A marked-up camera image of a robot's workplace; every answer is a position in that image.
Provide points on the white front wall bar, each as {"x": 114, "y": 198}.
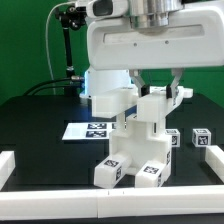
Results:
{"x": 107, "y": 203}

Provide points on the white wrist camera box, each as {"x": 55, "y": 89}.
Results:
{"x": 106, "y": 8}

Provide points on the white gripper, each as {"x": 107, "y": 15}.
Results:
{"x": 193, "y": 38}

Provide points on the white left wall bar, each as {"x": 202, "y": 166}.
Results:
{"x": 7, "y": 165}

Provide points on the white tagged cube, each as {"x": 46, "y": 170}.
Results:
{"x": 175, "y": 134}
{"x": 201, "y": 137}

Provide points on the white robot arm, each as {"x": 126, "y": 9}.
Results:
{"x": 142, "y": 14}

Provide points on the white chair seat block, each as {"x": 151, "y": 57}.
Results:
{"x": 142, "y": 141}

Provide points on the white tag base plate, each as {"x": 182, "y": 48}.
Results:
{"x": 88, "y": 130}

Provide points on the white right wall bar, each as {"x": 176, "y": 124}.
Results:
{"x": 214, "y": 157}

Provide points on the black overhead camera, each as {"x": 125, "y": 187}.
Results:
{"x": 86, "y": 4}

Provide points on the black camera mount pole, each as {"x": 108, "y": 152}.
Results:
{"x": 73, "y": 18}

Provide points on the white wall bar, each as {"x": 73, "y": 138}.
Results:
{"x": 7, "y": 165}
{"x": 214, "y": 157}
{"x": 107, "y": 203}

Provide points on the white chair back frame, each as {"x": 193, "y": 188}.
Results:
{"x": 152, "y": 107}

